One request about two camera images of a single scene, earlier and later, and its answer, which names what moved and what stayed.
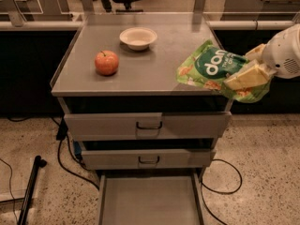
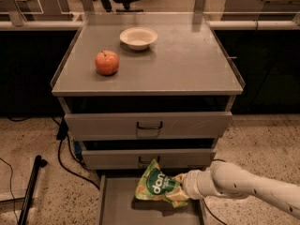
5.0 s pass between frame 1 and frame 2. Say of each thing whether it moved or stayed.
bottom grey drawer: stayed
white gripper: moved
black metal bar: stayed
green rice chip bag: moved
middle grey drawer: stayed
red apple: stayed
